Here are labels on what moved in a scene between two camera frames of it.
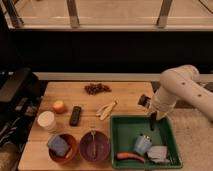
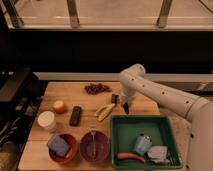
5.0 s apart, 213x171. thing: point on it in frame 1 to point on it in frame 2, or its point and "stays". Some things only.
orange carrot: x=123 y=155 stays
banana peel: x=106 y=109 stays
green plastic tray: x=123 y=130 stays
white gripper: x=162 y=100 to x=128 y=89
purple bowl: x=102 y=146 stays
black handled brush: x=144 y=101 to x=115 y=99
